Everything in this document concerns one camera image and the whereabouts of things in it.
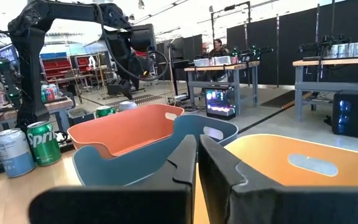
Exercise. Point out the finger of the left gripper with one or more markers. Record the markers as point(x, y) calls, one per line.
point(113, 87)
point(126, 89)

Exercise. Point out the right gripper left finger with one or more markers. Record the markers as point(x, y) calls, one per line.
point(120, 205)

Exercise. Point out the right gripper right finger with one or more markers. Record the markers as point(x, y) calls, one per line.
point(259, 205)

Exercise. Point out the green Sprite soda can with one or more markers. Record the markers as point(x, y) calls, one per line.
point(105, 112)
point(43, 143)

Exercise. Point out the yellow plastic bin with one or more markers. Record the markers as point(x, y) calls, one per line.
point(259, 155)

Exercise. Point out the white and blue soda can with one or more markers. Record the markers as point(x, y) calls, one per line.
point(14, 155)

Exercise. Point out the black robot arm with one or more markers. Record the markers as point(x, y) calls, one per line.
point(322, 46)

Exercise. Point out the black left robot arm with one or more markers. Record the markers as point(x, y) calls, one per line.
point(31, 77)

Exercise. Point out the pale silver-topped soda can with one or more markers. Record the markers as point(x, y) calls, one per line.
point(127, 105)

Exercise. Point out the red soda can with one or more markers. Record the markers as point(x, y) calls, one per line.
point(50, 95)

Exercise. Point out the pink soda can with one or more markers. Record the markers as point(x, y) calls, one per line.
point(1, 97)

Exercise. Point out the black floor mat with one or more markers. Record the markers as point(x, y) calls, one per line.
point(278, 99)
point(141, 99)

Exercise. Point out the dark blue plastic bin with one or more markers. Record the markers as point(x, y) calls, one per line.
point(110, 168)

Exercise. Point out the red bin shelf rack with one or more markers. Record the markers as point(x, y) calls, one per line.
point(84, 62)
point(56, 67)

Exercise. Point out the orange plastic bin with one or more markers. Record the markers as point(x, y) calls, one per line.
point(120, 130)

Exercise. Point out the black storage bin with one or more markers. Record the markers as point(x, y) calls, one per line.
point(81, 119)

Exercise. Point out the wooden workbench grey legs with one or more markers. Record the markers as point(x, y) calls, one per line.
point(222, 67)
point(300, 93)
point(57, 105)

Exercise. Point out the black partition panel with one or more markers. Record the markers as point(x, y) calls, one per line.
point(291, 46)
point(194, 46)

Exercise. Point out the clear plastic storage box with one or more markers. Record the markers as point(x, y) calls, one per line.
point(202, 62)
point(222, 60)

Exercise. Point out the person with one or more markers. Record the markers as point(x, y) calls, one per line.
point(218, 49)

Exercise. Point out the computer tower coloured lights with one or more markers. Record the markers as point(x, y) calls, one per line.
point(219, 102)

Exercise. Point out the computer monitor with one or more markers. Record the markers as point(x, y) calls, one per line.
point(8, 53)

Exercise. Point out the black computer tower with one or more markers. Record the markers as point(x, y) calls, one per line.
point(356, 115)

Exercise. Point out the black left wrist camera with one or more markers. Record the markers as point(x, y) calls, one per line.
point(143, 37)

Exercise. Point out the black camera rig frame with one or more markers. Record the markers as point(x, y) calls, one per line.
point(229, 7)

